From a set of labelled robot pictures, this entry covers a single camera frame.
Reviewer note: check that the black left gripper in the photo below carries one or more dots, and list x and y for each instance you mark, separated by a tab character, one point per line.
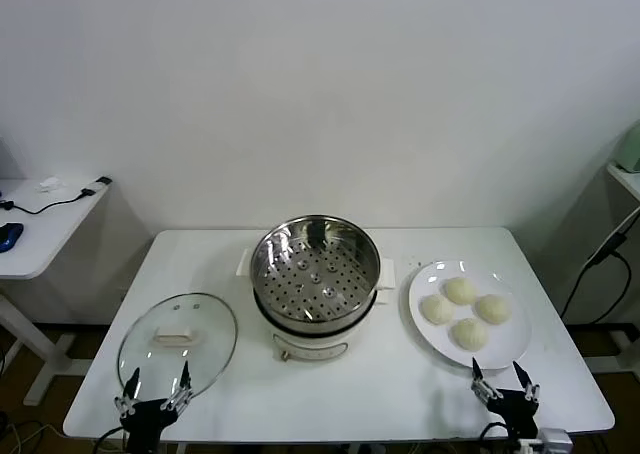
145	424

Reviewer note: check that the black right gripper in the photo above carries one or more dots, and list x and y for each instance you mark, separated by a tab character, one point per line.
517	414

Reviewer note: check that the white steamed baozi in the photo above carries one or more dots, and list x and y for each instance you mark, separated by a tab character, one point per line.
469	334
460	290
494	308
436	309

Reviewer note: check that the round glass pot lid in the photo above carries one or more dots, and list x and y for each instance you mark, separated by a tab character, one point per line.
210	324

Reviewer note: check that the stainless steel steamer basket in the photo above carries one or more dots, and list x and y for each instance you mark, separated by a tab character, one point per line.
280	254

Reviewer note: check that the white round plate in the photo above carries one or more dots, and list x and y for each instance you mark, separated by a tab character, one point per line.
505	344

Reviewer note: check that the white electric cooker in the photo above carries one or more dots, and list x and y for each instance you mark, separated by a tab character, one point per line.
310	346

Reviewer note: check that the white side table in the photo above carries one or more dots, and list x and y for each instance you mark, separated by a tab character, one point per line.
50	239

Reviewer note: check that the blue computer mouse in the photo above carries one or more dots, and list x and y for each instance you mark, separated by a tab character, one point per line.
10	236

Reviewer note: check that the white crumpled tissue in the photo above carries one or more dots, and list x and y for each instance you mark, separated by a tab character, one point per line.
48	184

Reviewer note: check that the white shelf table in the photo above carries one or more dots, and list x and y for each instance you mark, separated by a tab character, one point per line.
627	176

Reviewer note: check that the pale green appliance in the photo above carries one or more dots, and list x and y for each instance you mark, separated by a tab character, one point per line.
630	149

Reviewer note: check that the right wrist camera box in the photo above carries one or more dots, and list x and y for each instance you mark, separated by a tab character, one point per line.
552	440

